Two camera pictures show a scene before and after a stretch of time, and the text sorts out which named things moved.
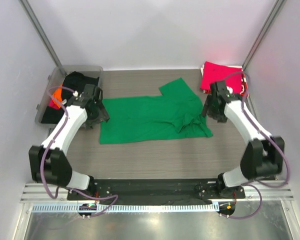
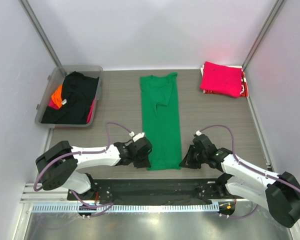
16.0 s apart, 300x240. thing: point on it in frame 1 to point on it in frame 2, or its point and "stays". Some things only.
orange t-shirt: [57, 96] stays
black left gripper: [102, 116] to [145, 163]
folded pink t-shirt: [231, 75] stays
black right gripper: [220, 117] to [188, 162]
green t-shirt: [177, 113] to [160, 120]
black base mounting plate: [158, 191] stays
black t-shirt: [74, 81] stays
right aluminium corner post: [275, 12] stays
